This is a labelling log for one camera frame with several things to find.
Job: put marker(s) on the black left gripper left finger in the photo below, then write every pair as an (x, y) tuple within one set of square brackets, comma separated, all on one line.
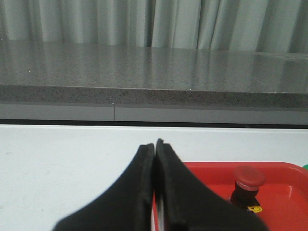
[(125, 206)]

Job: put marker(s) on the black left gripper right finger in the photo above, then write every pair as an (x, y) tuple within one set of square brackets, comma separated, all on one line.
[(184, 203)]

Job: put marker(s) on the red mushroom push button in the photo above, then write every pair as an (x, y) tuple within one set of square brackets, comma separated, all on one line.
[(248, 181)]

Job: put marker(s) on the red plastic tray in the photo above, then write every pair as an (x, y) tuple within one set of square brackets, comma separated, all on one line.
[(283, 197)]

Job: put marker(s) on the grey stone counter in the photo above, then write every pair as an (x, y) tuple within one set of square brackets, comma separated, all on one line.
[(89, 82)]

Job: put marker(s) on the white pleated curtain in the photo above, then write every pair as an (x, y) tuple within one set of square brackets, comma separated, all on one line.
[(274, 26)]

